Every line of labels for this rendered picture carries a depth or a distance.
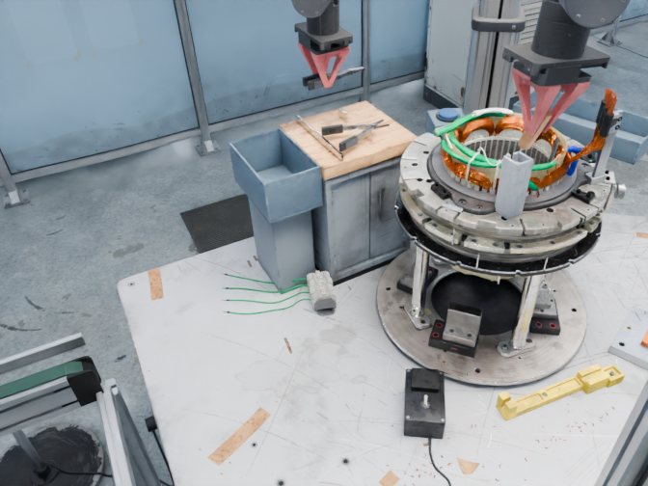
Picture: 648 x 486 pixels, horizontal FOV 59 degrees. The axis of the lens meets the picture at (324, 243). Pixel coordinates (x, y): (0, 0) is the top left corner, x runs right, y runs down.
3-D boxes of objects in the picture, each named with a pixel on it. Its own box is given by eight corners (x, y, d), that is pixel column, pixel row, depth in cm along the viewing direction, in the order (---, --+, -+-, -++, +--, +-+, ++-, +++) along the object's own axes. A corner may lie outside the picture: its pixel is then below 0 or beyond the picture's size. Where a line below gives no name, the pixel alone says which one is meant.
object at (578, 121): (620, 240, 124) (663, 121, 106) (599, 265, 119) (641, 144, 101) (516, 198, 138) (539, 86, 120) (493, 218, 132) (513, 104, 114)
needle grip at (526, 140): (526, 151, 73) (548, 119, 68) (515, 144, 73) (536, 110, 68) (532, 146, 74) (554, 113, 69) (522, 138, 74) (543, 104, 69)
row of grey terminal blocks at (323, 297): (337, 313, 111) (337, 298, 109) (313, 317, 111) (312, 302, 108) (329, 279, 119) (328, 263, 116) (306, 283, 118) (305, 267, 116)
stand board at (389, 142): (324, 180, 100) (324, 169, 99) (279, 136, 113) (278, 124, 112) (418, 149, 107) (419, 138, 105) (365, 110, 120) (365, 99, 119)
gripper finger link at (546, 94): (580, 140, 70) (604, 63, 64) (529, 147, 68) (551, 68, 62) (544, 117, 75) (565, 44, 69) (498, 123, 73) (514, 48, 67)
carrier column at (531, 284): (515, 355, 99) (538, 264, 86) (505, 345, 101) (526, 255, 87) (526, 349, 100) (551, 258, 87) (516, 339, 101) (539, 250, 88)
